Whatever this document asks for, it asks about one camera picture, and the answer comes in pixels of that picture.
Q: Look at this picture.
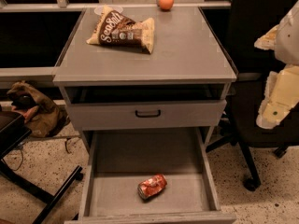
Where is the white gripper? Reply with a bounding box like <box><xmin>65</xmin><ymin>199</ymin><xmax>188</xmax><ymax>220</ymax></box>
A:
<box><xmin>254</xmin><ymin>0</ymin><xmax>299</xmax><ymax>129</ymax></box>

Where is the red coke can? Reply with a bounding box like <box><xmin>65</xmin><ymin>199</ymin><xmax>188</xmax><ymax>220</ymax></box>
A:
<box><xmin>137</xmin><ymin>174</ymin><xmax>167</xmax><ymax>200</ymax></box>

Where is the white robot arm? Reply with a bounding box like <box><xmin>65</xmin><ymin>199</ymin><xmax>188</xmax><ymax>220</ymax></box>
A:
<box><xmin>254</xmin><ymin>1</ymin><xmax>299</xmax><ymax>129</ymax></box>

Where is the grey drawer cabinet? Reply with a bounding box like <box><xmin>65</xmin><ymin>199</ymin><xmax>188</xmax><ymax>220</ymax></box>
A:
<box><xmin>52</xmin><ymin>6</ymin><xmax>238</xmax><ymax>224</ymax></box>

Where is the open grey middle drawer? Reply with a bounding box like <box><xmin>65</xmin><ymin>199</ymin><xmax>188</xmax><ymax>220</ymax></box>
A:
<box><xmin>65</xmin><ymin>128</ymin><xmax>235</xmax><ymax>224</ymax></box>

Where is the closed grey top drawer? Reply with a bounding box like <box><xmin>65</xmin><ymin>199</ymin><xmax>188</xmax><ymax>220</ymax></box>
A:
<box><xmin>67</xmin><ymin>100</ymin><xmax>226</xmax><ymax>131</ymax></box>

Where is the black office chair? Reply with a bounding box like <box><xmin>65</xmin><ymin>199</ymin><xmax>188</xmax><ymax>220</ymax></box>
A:
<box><xmin>203</xmin><ymin>0</ymin><xmax>299</xmax><ymax>191</ymax></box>

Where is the orange fruit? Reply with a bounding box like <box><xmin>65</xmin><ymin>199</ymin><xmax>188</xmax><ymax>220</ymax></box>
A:
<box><xmin>158</xmin><ymin>0</ymin><xmax>174</xmax><ymax>10</ymax></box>

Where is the brown sea salt chip bag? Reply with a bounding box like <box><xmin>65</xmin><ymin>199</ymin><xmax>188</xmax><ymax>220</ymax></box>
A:
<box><xmin>87</xmin><ymin>10</ymin><xmax>155</xmax><ymax>53</ymax></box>

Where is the clear plastic cup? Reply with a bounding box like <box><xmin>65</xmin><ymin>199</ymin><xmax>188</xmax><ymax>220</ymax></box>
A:
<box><xmin>94</xmin><ymin>5</ymin><xmax>123</xmax><ymax>15</ymax></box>

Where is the brown bag on floor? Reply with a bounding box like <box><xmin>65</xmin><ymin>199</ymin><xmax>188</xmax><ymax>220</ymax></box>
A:
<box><xmin>7</xmin><ymin>81</ymin><xmax>68</xmax><ymax>138</ymax></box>

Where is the black chair at left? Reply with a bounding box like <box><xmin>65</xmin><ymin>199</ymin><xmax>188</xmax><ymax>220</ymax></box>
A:
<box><xmin>0</xmin><ymin>110</ymin><xmax>84</xmax><ymax>224</ymax></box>

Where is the black drawer handle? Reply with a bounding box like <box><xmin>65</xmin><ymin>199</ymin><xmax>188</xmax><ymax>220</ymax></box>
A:
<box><xmin>135</xmin><ymin>109</ymin><xmax>162</xmax><ymax>119</ymax></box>

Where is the black floor cable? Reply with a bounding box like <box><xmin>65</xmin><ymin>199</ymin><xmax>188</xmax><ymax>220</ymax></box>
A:
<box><xmin>4</xmin><ymin>136</ymin><xmax>81</xmax><ymax>172</ymax></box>

